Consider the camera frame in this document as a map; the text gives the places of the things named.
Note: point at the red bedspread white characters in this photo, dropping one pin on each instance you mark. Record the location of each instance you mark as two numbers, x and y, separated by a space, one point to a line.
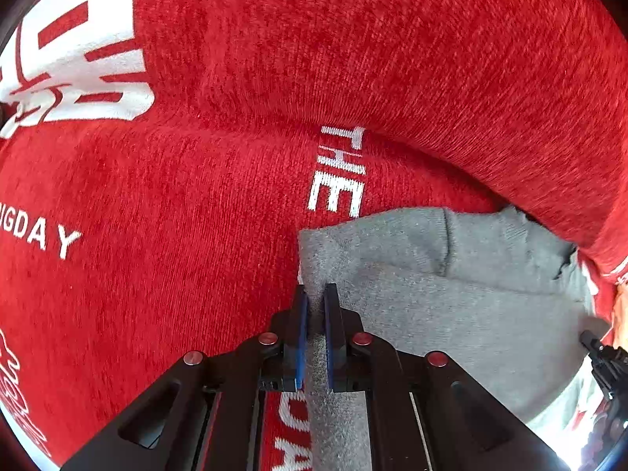
159 157

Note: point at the grey knit garment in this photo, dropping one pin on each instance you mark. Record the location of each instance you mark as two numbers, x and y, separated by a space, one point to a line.
500 294

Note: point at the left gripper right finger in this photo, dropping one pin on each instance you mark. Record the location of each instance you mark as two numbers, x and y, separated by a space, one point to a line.
336 341

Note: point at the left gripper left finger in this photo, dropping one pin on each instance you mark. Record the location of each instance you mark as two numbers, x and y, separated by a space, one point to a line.
295 342

